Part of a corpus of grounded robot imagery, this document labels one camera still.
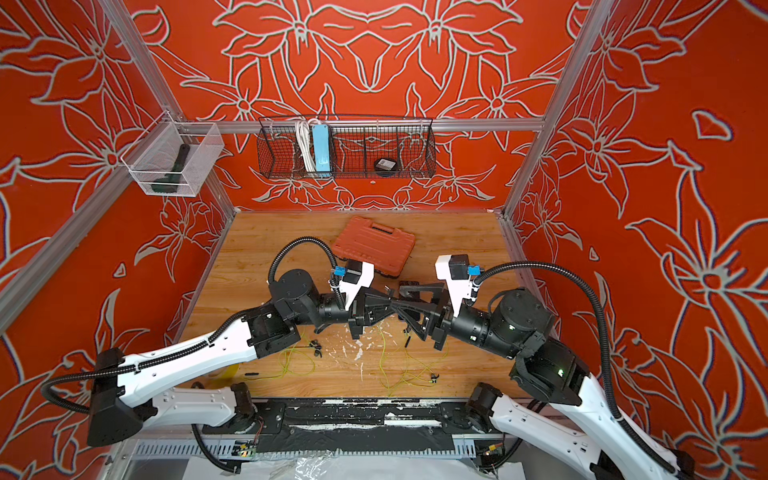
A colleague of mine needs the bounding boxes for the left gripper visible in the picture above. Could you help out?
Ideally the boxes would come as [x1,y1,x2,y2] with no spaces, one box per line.
[293,286,400,341]

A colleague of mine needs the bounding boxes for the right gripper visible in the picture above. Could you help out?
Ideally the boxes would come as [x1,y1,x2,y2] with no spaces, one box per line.
[396,281,524,361]

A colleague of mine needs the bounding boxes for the yellow earphones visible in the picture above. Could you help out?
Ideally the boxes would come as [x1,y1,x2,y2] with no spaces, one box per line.
[241,329,323,381]
[371,322,457,398]

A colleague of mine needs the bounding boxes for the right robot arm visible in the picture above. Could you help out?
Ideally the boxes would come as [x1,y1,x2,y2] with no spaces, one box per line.
[388,285,695,479]

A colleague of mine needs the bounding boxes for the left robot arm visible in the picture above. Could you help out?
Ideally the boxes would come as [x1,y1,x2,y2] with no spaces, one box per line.
[87,269,400,447]

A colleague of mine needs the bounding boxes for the orange tool case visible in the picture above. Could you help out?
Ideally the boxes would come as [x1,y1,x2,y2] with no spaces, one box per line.
[331,216,416,278]

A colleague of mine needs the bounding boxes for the yellow tape roll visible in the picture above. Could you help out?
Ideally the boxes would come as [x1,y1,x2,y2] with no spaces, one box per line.
[208,364,240,381]

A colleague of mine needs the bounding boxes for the blue box in basket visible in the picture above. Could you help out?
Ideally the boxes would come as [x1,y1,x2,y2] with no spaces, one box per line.
[312,123,331,176]

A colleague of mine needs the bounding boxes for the clear plastic bin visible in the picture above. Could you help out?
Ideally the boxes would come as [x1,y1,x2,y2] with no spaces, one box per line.
[120,112,224,198]

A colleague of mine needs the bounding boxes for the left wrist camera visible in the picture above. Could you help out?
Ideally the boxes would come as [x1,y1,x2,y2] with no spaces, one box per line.
[334,260,375,311]

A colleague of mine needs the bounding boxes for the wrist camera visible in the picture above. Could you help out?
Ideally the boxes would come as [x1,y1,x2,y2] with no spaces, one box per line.
[334,260,375,311]
[435,254,482,318]

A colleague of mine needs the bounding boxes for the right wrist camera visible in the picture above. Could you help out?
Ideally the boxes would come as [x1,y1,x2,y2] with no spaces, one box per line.
[435,254,482,318]

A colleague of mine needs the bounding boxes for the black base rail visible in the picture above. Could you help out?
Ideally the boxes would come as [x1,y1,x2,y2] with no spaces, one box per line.
[202,398,510,458]

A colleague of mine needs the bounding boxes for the black wire basket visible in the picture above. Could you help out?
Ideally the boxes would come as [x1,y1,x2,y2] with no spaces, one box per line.
[256,115,437,180]

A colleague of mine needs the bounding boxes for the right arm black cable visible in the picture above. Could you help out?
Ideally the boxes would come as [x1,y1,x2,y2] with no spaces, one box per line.
[473,261,679,475]

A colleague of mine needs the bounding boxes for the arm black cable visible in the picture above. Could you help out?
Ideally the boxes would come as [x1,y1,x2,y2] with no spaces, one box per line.
[40,236,343,475]
[473,261,679,475]

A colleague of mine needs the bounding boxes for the white cables in basket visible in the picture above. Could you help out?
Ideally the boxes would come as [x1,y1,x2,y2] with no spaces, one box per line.
[295,119,316,175]

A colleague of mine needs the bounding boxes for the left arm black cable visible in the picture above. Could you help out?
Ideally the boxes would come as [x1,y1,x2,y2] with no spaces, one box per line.
[40,236,343,475]

